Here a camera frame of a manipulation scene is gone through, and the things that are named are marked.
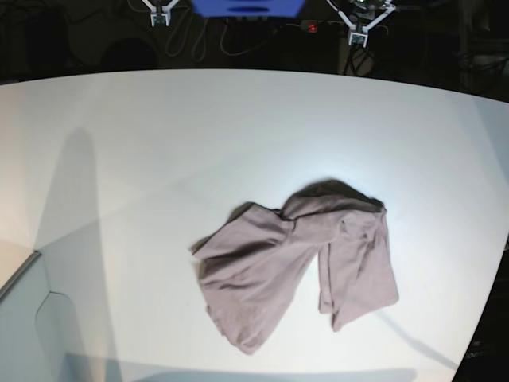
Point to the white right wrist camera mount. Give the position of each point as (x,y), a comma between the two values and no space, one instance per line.
(160,11)

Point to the blue plastic bin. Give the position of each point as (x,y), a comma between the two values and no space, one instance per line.
(247,8)

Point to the white cardboard box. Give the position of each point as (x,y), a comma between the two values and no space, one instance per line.
(38,328)

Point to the mauve grey t-shirt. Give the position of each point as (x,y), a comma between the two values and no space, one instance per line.
(251,267)

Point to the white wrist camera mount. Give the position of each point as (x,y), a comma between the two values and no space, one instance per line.
(160,11)
(364,16)

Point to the black power strip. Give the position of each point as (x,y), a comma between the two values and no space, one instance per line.
(312,26)

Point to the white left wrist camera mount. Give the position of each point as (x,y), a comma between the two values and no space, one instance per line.
(364,16)

